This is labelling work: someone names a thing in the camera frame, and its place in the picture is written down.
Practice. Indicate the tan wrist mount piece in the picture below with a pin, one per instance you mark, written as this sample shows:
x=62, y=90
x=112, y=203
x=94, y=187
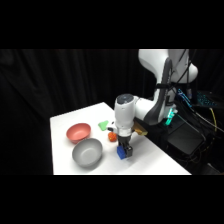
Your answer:
x=140, y=129

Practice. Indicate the green block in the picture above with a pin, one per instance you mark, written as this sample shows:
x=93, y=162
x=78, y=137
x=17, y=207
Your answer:
x=103, y=124

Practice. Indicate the small green light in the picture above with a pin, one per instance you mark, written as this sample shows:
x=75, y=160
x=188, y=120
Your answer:
x=171, y=116

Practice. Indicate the black robot stand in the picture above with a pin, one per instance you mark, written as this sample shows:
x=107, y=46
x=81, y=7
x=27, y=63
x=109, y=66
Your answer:
x=186, y=140

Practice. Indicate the black curtain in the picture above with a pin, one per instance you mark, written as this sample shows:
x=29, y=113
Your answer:
x=33, y=86

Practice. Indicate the grey bowl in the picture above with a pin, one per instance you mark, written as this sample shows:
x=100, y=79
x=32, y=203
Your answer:
x=87, y=152

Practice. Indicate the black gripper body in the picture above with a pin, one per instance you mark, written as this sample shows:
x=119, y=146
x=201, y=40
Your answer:
x=125, y=141

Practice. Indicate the blue cube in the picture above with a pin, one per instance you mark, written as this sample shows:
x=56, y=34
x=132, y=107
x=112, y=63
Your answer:
x=121, y=153

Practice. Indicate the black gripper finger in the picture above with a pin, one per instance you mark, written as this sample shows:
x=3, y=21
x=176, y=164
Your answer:
x=129, y=152
x=121, y=146

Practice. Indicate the pink bowl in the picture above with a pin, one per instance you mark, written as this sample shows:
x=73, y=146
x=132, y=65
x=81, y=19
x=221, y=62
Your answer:
x=78, y=132

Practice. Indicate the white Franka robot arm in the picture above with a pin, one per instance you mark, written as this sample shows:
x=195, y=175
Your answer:
x=125, y=113

